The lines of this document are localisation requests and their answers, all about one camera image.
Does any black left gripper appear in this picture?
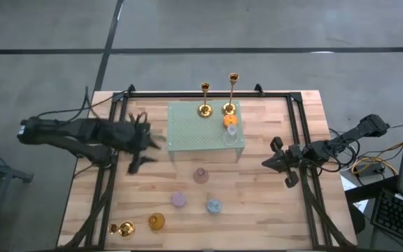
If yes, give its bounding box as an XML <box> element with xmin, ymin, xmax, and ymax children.
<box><xmin>117</xmin><ymin>117</ymin><xmax>167</xmax><ymax>175</ymax></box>

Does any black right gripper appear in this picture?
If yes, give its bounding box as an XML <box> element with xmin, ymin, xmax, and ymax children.
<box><xmin>261</xmin><ymin>136</ymin><xmax>302</xmax><ymax>189</ymax></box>

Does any clear glass candlestick holder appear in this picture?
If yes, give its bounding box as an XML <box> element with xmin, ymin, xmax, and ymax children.
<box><xmin>222</xmin><ymin>124</ymin><xmax>239</xmax><ymax>146</ymax></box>

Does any pink patterned candle tin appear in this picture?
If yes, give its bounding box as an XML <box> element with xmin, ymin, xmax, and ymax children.
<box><xmin>171</xmin><ymin>191</ymin><xmax>188</xmax><ymax>208</ymax></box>

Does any orange patterned candle tin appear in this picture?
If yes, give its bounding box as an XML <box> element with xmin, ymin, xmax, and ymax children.
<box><xmin>222</xmin><ymin>113</ymin><xmax>239</xmax><ymax>129</ymax></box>

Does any medium brass candlestick holder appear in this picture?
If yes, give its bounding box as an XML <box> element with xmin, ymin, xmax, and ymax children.
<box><xmin>197</xmin><ymin>82</ymin><xmax>214</xmax><ymax>119</ymax></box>

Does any tall brass candlestick holder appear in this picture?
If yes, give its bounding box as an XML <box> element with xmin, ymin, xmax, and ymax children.
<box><xmin>221</xmin><ymin>72</ymin><xmax>240</xmax><ymax>116</ymax></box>

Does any blue floral candle tin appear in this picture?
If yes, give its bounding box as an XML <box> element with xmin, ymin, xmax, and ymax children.
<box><xmin>206</xmin><ymin>198</ymin><xmax>223</xmax><ymax>215</ymax></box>

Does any green perforated metal riser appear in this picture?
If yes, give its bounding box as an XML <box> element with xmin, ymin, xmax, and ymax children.
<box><xmin>167</xmin><ymin>100</ymin><xmax>246</xmax><ymax>164</ymax></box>

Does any pink glass candlestick holder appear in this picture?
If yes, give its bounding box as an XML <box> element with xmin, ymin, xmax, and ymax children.
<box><xmin>192</xmin><ymin>167</ymin><xmax>210</xmax><ymax>185</ymax></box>

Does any amber glass candlestick holder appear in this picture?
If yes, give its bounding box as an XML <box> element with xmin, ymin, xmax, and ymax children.
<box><xmin>148</xmin><ymin>212</ymin><xmax>166</xmax><ymax>232</ymax></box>

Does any short brass candlestick holder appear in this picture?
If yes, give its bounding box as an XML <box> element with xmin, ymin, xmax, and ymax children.
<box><xmin>108</xmin><ymin>220</ymin><xmax>136</xmax><ymax>239</ymax></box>

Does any black power adapter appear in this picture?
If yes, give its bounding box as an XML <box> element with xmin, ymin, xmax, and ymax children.
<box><xmin>360</xmin><ymin>163</ymin><xmax>386</xmax><ymax>177</ymax></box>

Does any black keyboard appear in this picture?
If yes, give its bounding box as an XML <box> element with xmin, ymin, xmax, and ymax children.
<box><xmin>370</xmin><ymin>188</ymin><xmax>403</xmax><ymax>249</ymax></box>

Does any black aluminium frame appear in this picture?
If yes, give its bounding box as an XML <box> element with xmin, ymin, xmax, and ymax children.
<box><xmin>66</xmin><ymin>83</ymin><xmax>358</xmax><ymax>250</ymax></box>

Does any black cable bundle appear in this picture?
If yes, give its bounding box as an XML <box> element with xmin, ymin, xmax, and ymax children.
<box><xmin>322</xmin><ymin>138</ymin><xmax>362</xmax><ymax>174</ymax></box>

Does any yellow cable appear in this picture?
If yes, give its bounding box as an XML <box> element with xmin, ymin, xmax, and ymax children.
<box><xmin>351</xmin><ymin>141</ymin><xmax>403</xmax><ymax>176</ymax></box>

